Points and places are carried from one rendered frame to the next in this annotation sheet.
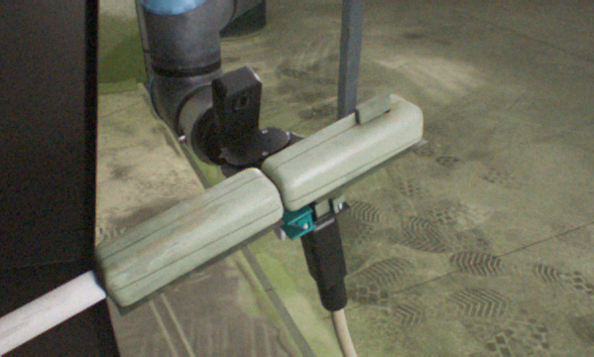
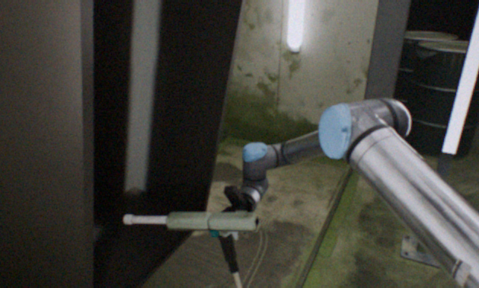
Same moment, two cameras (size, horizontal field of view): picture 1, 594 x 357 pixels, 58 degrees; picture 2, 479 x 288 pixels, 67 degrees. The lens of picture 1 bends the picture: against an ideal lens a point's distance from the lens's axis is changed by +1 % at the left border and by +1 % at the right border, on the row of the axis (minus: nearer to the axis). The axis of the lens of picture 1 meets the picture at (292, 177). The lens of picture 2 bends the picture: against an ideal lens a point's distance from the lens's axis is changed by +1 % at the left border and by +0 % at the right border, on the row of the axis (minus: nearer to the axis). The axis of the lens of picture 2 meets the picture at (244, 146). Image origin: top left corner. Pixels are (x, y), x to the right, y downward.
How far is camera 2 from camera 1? 88 cm
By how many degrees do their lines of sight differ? 45
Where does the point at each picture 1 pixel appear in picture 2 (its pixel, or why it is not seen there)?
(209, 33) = (256, 170)
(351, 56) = not seen: hidden behind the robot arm
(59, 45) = (207, 161)
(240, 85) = (228, 190)
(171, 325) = (253, 270)
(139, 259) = (172, 219)
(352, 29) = not seen: hidden behind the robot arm
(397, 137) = (242, 224)
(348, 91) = not seen: hidden behind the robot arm
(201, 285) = (277, 264)
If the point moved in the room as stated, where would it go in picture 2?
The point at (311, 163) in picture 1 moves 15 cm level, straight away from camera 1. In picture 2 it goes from (216, 219) to (255, 202)
